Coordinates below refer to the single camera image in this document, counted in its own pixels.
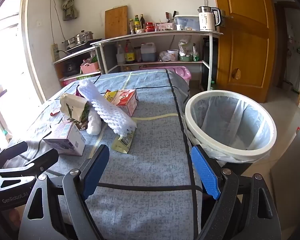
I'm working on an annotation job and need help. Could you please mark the white electric kettle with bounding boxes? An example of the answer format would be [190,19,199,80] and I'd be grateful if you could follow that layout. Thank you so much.
[198,6,222,32]

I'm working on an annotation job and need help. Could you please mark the white metal shelf rack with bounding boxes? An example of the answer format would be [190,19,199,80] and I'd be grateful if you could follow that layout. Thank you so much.
[91,30,224,92]

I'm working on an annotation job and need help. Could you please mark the green food packet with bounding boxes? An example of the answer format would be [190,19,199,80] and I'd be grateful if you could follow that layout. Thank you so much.
[192,44,200,62]

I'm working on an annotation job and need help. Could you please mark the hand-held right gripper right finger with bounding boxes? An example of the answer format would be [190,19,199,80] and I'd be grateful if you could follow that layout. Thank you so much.
[191,145,282,240]

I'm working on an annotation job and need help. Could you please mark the pink basket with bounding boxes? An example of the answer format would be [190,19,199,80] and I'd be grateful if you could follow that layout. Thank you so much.
[80,61,100,74]

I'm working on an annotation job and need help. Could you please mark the red milk carton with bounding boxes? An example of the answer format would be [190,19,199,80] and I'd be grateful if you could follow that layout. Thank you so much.
[107,89,138,117]

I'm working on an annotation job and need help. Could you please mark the green cardboard box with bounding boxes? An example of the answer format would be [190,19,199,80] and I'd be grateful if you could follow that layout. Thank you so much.
[60,72,102,85]

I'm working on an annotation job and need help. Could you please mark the black induction stove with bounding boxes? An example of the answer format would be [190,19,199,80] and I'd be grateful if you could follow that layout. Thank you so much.
[65,39,103,53]

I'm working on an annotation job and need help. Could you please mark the pink plastic storage box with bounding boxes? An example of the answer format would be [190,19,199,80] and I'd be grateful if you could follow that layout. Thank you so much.
[140,66,192,87]

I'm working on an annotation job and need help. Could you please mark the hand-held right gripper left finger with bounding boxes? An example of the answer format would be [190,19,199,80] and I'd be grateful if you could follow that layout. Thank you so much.
[19,144,110,240]

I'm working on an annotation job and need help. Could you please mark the white foam fruit net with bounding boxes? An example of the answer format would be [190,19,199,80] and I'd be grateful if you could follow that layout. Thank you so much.
[77,79,138,134]

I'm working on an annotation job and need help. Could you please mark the brown snack wrapper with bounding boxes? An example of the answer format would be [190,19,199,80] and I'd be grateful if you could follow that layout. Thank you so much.
[70,120,88,131]

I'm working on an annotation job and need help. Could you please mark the pale yellow snack wrapper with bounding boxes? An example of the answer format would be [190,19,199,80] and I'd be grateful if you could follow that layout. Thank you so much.
[111,129,136,153]

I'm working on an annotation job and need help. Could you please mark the white plastic bag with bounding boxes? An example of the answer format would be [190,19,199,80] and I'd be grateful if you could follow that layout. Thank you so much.
[178,36,194,57]

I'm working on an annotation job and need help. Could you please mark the yellow red snack packet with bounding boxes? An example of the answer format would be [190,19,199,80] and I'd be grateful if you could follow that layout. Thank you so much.
[104,91,118,103]

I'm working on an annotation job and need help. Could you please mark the low white shelf unit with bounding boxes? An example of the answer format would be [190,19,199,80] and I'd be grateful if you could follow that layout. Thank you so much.
[54,46,102,80]

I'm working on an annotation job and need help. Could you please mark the white round waste bin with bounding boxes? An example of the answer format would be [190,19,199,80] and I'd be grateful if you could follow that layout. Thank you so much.
[184,90,277,163]

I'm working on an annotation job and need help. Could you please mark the white power strip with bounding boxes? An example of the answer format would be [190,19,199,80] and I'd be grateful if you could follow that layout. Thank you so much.
[51,44,59,62]

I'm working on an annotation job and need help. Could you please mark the metal door latch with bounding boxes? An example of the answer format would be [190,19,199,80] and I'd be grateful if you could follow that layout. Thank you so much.
[220,9,234,28]

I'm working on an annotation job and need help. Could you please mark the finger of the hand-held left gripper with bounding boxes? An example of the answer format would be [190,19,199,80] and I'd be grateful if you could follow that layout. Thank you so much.
[0,141,28,169]
[0,149,59,181]

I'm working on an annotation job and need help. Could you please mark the dark liquid plastic jug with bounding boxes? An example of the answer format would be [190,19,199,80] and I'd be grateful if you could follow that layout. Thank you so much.
[140,42,157,62]

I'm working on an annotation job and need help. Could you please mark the steel steamer pot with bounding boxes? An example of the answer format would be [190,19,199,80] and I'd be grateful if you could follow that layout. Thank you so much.
[62,30,94,49]

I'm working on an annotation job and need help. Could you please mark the purple paper carton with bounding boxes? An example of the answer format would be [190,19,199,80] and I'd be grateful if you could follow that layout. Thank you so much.
[42,122,86,156]

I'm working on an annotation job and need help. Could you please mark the white plastic jug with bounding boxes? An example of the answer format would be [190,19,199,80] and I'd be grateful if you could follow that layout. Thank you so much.
[116,44,125,65]

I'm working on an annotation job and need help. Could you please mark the green snack bag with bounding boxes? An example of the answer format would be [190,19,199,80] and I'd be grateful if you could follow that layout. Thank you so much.
[59,93,92,124]

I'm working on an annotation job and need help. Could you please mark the wooden door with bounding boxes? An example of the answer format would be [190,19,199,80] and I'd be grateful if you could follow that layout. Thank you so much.
[211,0,278,103]

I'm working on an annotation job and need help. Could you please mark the clear storage box blue lid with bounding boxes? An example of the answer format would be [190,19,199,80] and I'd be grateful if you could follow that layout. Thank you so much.
[174,14,200,31]

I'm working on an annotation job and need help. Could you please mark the clear plastic bin liner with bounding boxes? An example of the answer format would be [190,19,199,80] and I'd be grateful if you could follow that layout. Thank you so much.
[187,95,273,164]

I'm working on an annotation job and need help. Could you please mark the wooden cutting board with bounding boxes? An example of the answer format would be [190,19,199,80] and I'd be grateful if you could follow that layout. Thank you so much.
[105,5,128,39]

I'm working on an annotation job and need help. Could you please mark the pink utensil box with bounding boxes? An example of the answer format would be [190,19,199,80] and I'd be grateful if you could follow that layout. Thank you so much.
[155,22,175,31]

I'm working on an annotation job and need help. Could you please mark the hanging grey cloth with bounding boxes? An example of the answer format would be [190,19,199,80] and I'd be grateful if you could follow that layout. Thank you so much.
[57,0,80,21]

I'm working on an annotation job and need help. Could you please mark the white plastic tub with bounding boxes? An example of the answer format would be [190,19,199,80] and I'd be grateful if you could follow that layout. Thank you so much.
[167,49,179,61]

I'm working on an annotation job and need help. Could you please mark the large soy sauce bottle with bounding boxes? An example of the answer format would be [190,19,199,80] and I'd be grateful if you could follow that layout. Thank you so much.
[125,40,136,64]

